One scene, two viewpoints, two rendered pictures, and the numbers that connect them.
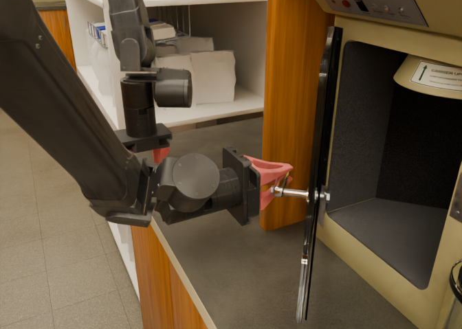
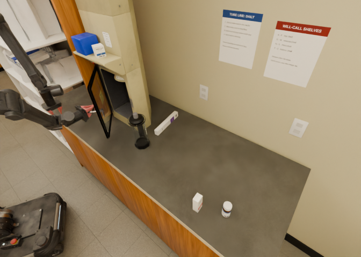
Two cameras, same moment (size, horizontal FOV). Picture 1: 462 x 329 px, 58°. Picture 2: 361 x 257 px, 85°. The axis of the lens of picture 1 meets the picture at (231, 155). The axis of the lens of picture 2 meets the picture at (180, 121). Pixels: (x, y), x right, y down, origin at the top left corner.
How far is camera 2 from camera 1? 0.77 m
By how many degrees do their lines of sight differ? 24
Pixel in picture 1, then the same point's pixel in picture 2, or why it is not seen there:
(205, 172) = (70, 114)
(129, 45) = (38, 83)
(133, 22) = (36, 76)
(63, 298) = (42, 163)
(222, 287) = (90, 137)
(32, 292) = (28, 166)
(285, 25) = (82, 66)
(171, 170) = (62, 116)
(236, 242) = (92, 125)
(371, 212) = (125, 107)
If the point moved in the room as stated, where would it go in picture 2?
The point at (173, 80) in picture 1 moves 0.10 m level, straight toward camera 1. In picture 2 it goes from (55, 89) to (57, 96)
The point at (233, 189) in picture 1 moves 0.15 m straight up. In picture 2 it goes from (80, 115) to (70, 94)
